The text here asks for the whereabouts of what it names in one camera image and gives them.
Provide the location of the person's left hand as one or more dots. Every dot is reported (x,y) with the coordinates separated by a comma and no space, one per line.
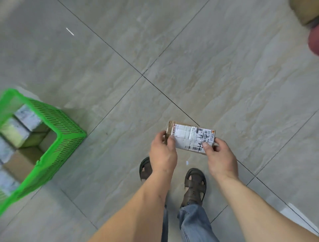
(162,155)

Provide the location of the person's right hand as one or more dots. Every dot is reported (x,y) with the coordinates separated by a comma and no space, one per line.
(221,162)

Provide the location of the person's left thumb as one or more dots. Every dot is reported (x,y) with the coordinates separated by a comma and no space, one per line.
(172,142)

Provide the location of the person's right thumb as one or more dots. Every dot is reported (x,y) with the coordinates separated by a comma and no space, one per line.
(207,148)

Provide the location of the small cardboard parcel white label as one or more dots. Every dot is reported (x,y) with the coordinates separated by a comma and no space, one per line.
(190,136)

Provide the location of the person's right forearm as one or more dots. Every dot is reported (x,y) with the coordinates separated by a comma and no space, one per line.
(256,214)

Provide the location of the person's left forearm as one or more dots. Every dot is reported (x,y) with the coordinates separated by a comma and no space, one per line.
(139,212)

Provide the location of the person's left brown sandal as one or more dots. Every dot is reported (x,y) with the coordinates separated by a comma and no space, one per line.
(145,169)

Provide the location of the person's brown sandal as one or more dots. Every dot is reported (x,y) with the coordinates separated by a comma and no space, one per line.
(194,185)
(145,169)

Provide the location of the person's right brown sandal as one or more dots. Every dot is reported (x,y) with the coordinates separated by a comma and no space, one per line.
(194,185)

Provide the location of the blue jeans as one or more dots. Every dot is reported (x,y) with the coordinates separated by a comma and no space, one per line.
(193,224)

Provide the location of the green plastic basket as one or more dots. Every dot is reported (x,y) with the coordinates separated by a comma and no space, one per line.
(62,139)

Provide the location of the pile of cardboard parcels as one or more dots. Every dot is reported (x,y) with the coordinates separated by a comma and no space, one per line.
(23,159)

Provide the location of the pink blurred object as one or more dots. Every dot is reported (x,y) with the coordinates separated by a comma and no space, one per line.
(314,40)

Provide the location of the tan blurred object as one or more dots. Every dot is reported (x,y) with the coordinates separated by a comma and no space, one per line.
(305,10)

